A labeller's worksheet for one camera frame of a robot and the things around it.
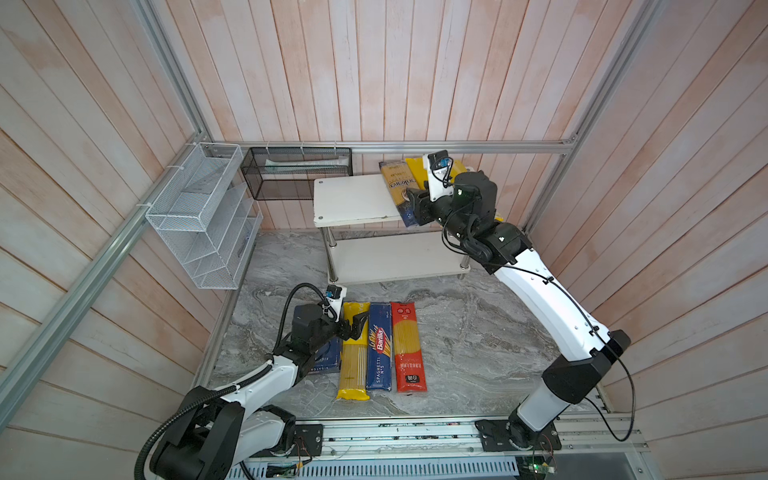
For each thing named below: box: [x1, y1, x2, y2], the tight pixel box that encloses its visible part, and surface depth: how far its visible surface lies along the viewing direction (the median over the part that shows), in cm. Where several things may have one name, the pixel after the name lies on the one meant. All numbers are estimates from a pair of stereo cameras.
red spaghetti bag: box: [392, 302, 428, 393], surface depth 89 cm
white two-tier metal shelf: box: [313, 174, 472, 284], surface depth 87 cm
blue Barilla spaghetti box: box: [366, 302, 393, 392], surface depth 87 cm
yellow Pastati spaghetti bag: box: [336, 302, 371, 401], surface depth 84 cm
